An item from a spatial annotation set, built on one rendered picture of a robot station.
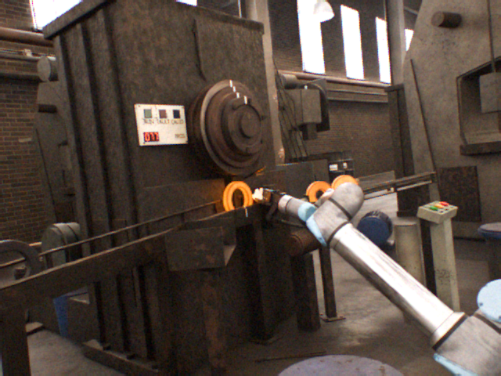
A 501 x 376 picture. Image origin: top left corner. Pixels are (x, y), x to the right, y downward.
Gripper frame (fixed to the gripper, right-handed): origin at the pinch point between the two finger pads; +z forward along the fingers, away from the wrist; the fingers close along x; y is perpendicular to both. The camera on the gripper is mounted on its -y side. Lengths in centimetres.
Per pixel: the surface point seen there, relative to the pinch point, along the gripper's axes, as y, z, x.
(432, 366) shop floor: -46, -102, -8
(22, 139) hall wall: -93, 606, -121
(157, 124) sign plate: 35, 20, 50
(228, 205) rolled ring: -1.1, -2.5, 21.5
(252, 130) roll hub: 36.4, -3.0, 10.9
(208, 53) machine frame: 70, 34, 11
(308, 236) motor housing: -17.2, -27.3, -17.7
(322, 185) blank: 7.3, -18.8, -36.5
